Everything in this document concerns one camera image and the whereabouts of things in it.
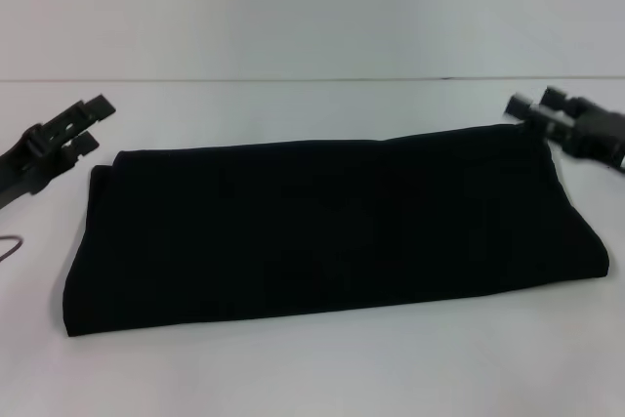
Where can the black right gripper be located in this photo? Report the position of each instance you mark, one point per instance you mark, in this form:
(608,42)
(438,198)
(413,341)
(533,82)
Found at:
(598,136)

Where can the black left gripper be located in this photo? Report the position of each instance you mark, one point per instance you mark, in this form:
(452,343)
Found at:
(31,158)

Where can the black shirt with FREE print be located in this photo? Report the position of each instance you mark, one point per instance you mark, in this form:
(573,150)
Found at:
(342,231)

